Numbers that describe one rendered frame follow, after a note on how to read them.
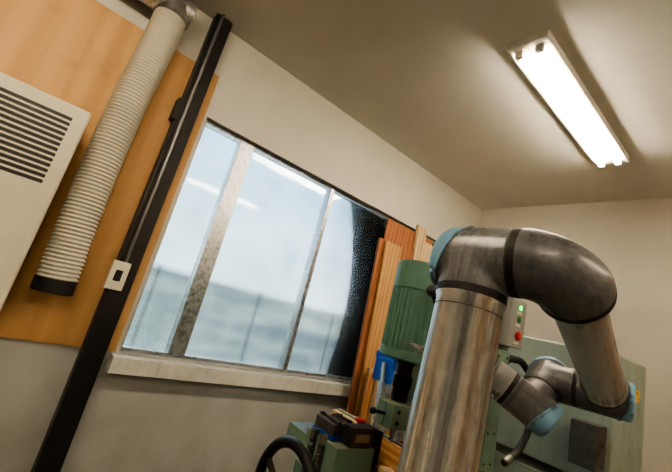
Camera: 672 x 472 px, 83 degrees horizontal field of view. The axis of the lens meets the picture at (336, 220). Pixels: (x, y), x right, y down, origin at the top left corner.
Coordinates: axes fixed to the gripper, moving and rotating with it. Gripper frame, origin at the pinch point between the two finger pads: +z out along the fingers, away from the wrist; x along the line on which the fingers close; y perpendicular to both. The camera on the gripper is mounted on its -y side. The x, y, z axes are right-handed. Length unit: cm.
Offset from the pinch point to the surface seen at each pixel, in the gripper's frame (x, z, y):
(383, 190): -138, 109, -94
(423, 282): -11.6, 8.8, 1.6
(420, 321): -3.9, 2.7, -4.9
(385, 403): 15.4, -3.0, -22.8
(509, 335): -28.3, -19.1, -14.9
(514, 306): -35.9, -15.1, -10.1
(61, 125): 41, 145, 12
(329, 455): 38.9, -2.0, -14.7
